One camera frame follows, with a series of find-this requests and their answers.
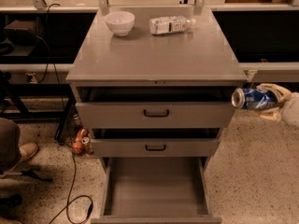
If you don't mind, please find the black office chair base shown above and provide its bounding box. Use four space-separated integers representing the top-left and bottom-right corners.
0 166 53 184

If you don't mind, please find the grey middle drawer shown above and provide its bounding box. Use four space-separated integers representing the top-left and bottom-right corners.
91 128 220 157

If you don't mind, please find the grey drawer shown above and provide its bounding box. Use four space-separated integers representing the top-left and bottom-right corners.
91 157 221 224
77 87 235 129
91 128 220 157

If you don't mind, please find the white wall power outlet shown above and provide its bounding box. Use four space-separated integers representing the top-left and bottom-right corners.
26 73 38 84

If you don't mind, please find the orange soda can on floor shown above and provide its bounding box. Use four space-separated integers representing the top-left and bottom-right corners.
75 128 90 144

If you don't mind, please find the grey bottom drawer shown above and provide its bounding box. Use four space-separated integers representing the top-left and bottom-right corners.
91 157 221 224

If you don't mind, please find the grey drawer cabinet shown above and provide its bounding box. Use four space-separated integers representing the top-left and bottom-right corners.
65 5 249 224

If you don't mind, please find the black drawer handle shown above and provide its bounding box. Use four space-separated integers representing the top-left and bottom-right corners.
145 145 166 152
143 109 170 118

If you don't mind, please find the clear plastic water bottle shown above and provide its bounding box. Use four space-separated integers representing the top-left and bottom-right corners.
149 16 196 35

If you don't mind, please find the blue pepsi can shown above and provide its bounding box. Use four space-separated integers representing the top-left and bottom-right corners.
231 88 278 110

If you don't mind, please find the black middle drawer handle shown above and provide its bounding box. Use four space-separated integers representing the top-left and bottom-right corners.
145 145 166 152

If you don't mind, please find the grey top drawer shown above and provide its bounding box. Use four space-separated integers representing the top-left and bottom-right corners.
77 87 235 129

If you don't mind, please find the white ceramic bowl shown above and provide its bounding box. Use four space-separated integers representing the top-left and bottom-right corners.
105 11 135 36

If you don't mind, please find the orange fruit on floor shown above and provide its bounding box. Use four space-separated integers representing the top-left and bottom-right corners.
72 141 84 155

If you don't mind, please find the black top drawer handle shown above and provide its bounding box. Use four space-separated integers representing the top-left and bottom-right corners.
143 109 170 118

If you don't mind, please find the black cable on floor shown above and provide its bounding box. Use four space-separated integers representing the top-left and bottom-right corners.
35 3 94 224

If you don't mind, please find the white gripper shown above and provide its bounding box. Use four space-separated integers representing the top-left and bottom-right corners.
255 83 299 128

